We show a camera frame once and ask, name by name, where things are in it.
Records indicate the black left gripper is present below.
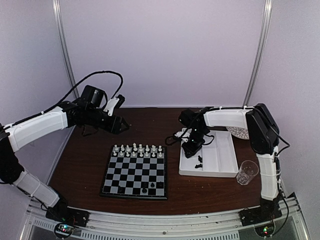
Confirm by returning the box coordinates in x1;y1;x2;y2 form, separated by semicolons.
85;107;130;135

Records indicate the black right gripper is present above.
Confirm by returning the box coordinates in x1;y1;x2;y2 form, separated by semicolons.
182;127;208;158

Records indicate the white plastic compartment tray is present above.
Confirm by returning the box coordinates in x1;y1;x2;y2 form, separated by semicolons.
178;130;239;178

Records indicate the black chess pawn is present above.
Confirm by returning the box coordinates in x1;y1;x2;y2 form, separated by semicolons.
157;182;164;189

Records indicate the black white chess board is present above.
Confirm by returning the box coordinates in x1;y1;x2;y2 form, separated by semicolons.
99;147;168;200

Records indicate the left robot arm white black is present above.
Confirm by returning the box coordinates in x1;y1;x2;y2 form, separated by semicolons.
0;85;129;222

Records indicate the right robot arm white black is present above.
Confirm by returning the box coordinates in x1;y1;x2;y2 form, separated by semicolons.
173;103;280;221

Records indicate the black chess bishop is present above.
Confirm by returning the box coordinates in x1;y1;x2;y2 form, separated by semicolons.
195;164;203;169

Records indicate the white chess pieces row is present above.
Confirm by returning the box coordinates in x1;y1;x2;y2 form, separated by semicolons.
110;143;166;159

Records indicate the patterned ceramic plate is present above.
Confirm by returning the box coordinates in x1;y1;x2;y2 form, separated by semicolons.
225;126;249;140

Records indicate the clear drinking glass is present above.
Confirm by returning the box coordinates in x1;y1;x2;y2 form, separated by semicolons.
236;160;259;186

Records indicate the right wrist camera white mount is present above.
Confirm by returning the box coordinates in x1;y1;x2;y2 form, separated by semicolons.
174;129;189;139

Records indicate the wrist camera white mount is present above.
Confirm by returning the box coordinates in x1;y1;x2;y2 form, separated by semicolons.
103;94;126;117
174;129;189;139

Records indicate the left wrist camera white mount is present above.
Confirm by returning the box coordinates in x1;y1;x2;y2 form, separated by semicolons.
103;94;126;117

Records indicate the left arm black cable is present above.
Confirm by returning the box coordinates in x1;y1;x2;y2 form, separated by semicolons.
39;70;125;116

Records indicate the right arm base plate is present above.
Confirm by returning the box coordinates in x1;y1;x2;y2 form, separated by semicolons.
238;207;283;227

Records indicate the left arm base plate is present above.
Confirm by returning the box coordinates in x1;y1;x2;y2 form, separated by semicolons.
45;207;90;227

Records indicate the right aluminium frame post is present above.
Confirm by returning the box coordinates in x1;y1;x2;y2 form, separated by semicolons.
242;0;273;106

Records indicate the aluminium frame post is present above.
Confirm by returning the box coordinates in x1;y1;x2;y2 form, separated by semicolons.
52;0;75;87
242;0;273;106

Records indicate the front aluminium rail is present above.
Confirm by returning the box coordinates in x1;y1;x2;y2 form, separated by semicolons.
24;197;306;240

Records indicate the left aluminium frame post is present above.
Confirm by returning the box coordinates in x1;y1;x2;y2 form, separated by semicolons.
52;0;75;87

